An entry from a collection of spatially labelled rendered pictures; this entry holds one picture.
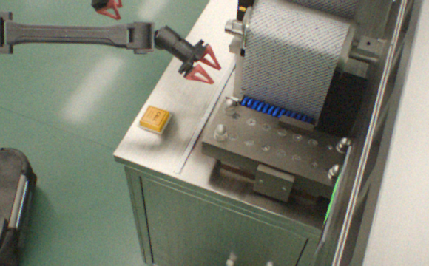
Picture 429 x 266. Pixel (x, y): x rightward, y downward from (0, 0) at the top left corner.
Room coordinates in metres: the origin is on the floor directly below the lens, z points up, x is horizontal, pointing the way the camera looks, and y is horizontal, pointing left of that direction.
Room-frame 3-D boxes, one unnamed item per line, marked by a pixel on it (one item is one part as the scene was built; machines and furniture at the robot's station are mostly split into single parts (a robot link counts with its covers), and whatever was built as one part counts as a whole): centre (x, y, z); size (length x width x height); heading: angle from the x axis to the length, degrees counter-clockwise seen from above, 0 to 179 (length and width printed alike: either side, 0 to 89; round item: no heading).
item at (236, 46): (1.07, -0.05, 1.05); 0.06 x 0.05 x 0.31; 72
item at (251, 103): (0.91, -0.17, 1.03); 0.21 x 0.04 x 0.03; 72
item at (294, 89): (0.93, -0.17, 1.11); 0.23 x 0.01 x 0.18; 72
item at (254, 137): (0.80, -0.18, 1.00); 0.40 x 0.16 x 0.06; 72
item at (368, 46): (0.93, -0.36, 1.28); 0.06 x 0.05 x 0.02; 72
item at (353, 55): (0.93, -0.35, 1.25); 0.07 x 0.04 x 0.04; 72
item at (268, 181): (0.71, -0.16, 0.97); 0.10 x 0.03 x 0.11; 72
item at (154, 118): (0.95, 0.19, 0.91); 0.07 x 0.07 x 0.02; 72
